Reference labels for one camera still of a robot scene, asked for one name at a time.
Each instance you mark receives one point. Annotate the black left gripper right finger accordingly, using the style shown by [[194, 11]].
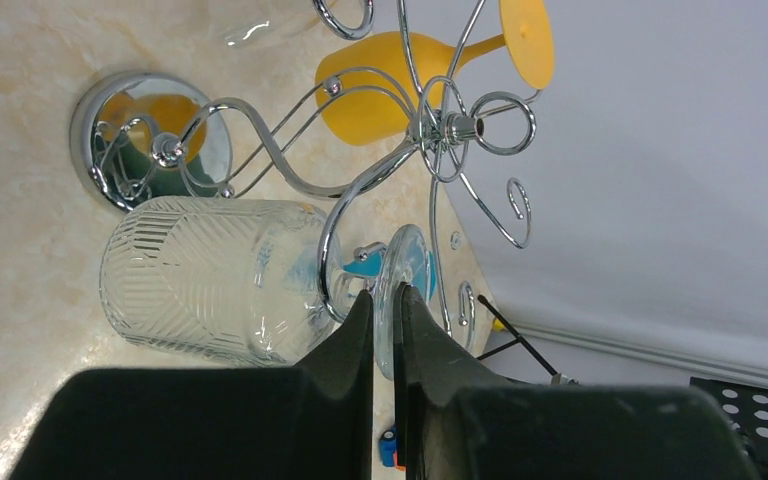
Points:
[[457, 419]]

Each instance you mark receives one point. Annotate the blue plastic wine glass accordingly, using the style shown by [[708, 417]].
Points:
[[370, 265]]

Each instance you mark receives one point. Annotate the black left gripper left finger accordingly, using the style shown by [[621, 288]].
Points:
[[312, 420]]

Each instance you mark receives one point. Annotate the clear stemmed wine glass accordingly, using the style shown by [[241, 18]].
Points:
[[256, 23]]

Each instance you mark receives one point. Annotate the orange plastic wine glass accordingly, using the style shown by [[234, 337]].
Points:
[[365, 88]]

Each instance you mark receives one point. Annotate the small metal washer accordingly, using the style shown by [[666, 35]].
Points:
[[455, 240]]

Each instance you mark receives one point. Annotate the blue orange toy block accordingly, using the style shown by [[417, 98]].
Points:
[[388, 449]]

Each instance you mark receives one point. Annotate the chrome wine glass rack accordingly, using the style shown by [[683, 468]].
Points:
[[130, 142]]

